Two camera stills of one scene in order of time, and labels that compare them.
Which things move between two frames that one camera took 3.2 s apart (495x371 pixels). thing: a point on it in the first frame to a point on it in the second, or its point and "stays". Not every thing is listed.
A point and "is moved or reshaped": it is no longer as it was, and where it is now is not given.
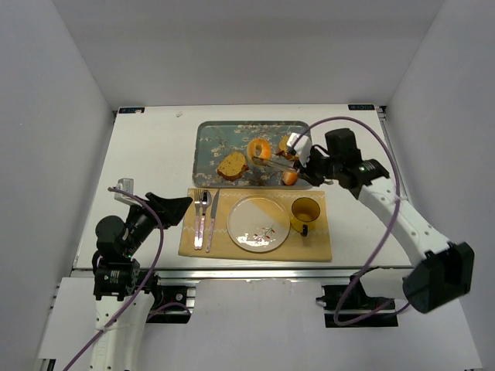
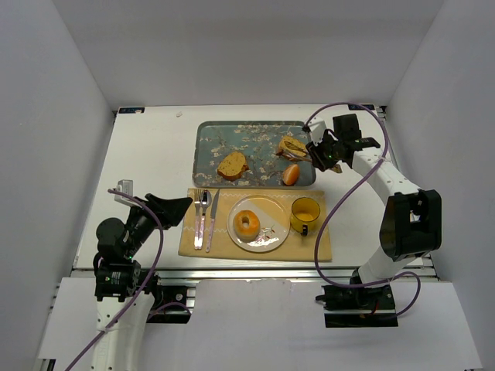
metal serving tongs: [274, 164] is moved or reshaped
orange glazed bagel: [251, 150] to [247, 225]
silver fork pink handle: [197, 239] stays
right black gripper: [310, 170] to [317, 155]
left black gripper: [158, 212] stays
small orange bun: [289, 177] stays
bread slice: [233, 165] stays
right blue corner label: [361, 107] stays
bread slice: [283, 148] stays
